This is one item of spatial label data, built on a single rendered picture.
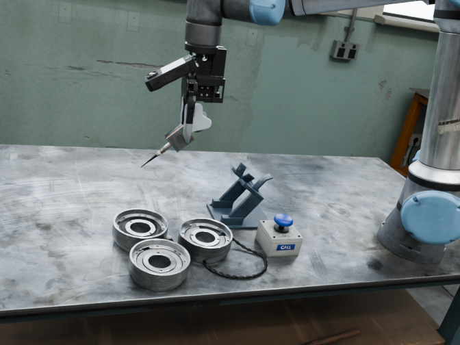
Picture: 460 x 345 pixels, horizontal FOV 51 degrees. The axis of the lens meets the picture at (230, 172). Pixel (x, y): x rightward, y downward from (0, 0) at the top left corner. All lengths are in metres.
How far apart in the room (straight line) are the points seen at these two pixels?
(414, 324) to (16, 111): 1.94
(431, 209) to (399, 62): 2.20
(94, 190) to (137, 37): 1.41
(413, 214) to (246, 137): 1.90
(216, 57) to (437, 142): 0.46
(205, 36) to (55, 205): 0.46
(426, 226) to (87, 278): 0.61
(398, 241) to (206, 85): 0.54
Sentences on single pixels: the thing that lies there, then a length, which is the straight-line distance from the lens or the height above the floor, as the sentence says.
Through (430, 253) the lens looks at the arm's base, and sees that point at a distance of 1.14.
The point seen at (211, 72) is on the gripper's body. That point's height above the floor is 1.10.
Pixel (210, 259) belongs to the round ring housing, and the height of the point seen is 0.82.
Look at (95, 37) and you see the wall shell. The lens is 2.41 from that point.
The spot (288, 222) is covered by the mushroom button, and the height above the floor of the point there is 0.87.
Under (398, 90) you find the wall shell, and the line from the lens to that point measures 3.15.
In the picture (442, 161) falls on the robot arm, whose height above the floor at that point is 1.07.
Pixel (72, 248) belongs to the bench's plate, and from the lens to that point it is 0.93.
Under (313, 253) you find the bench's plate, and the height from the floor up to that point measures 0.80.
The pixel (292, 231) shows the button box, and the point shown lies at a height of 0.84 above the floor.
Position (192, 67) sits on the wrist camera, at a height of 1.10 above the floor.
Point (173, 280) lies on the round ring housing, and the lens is 0.83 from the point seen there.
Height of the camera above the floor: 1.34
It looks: 25 degrees down
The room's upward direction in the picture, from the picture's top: 12 degrees clockwise
